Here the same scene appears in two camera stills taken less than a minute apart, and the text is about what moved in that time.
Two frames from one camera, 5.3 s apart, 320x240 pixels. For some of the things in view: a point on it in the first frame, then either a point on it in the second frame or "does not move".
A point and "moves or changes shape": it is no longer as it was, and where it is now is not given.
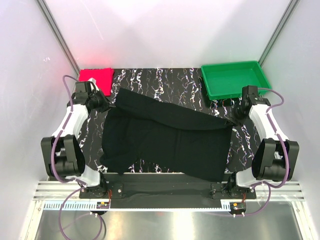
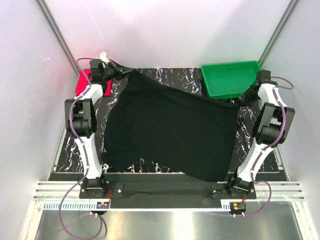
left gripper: x=107 y=104 -> x=118 y=68
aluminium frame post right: x=285 y=18 does not move
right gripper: x=234 y=121 -> x=243 y=95
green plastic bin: x=226 y=80 does not move
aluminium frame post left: x=43 y=7 does not move
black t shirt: x=196 y=142 moves or changes shape
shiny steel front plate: x=169 y=225 does not move
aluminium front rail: x=277 y=191 does not move
